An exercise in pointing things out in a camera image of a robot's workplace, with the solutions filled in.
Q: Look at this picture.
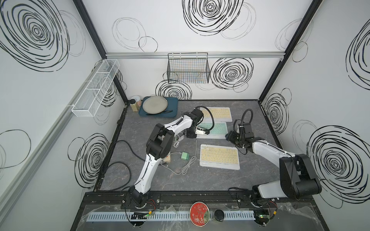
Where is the green wireless keyboard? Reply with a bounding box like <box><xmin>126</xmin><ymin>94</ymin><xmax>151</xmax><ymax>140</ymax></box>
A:
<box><xmin>197</xmin><ymin>122</ymin><xmax>228</xmax><ymax>140</ymax></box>

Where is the yellow wireless keyboard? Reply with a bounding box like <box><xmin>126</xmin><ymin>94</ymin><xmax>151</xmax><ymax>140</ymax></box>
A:
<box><xmin>200</xmin><ymin>107</ymin><xmax>233</xmax><ymax>122</ymax></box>
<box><xmin>199</xmin><ymin>144</ymin><xmax>240</xmax><ymax>170</ymax></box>

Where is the green usb charger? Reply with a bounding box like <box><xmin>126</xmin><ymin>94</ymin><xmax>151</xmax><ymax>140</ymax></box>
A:
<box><xmin>181</xmin><ymin>152</ymin><xmax>189</xmax><ymax>160</ymax></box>

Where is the white charging cable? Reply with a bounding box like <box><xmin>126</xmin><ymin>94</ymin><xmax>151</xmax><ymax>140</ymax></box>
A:
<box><xmin>161</xmin><ymin>134</ymin><xmax>198</xmax><ymax>176</ymax></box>

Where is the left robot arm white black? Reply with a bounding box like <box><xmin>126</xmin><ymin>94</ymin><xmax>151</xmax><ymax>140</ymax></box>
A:
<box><xmin>128</xmin><ymin>106</ymin><xmax>215</xmax><ymax>208</ymax></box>

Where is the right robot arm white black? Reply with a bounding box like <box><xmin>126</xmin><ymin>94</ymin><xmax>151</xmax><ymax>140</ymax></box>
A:
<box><xmin>225</xmin><ymin>109</ymin><xmax>322</xmax><ymax>200</ymax></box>

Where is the teal tray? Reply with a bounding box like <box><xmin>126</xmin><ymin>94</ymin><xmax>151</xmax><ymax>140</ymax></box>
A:
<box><xmin>139</xmin><ymin>96</ymin><xmax>178</xmax><ymax>118</ymax></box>

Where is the black knife on tray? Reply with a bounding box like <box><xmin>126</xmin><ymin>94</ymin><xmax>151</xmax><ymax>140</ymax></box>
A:
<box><xmin>146</xmin><ymin>110</ymin><xmax>173</xmax><ymax>116</ymax></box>

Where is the beige power strip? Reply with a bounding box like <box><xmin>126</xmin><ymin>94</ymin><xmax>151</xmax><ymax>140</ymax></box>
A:
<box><xmin>162</xmin><ymin>154</ymin><xmax>171</xmax><ymax>164</ymax></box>

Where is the grey round plate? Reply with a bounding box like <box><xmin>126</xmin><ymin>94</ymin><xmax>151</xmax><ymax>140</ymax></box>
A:
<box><xmin>142</xmin><ymin>96</ymin><xmax>168</xmax><ymax>114</ymax></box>

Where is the black round knob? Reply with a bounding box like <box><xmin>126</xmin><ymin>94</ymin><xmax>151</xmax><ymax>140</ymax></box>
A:
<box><xmin>214</xmin><ymin>209</ymin><xmax>225</xmax><ymax>222</ymax></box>

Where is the red round emergency button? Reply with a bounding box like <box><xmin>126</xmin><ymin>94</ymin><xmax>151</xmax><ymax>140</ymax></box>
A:
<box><xmin>190</xmin><ymin>202</ymin><xmax>210</xmax><ymax>227</ymax></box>

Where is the black wire wall basket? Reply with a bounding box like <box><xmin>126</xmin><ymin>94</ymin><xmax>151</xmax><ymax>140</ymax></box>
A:
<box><xmin>166</xmin><ymin>52</ymin><xmax>211</xmax><ymax>84</ymax></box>

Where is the black power strip cord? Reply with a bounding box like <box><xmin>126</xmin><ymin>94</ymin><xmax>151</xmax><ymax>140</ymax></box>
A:
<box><xmin>101</xmin><ymin>140</ymin><xmax>145</xmax><ymax>192</ymax></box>

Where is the white wire wall shelf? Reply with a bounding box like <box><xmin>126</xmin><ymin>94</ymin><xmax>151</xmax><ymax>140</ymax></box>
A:
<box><xmin>71</xmin><ymin>59</ymin><xmax>120</xmax><ymax>117</ymax></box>

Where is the white slotted cable duct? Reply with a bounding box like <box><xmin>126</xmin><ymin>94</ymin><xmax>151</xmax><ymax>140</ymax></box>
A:
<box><xmin>86</xmin><ymin>210</ymin><xmax>255</xmax><ymax>222</ymax></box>

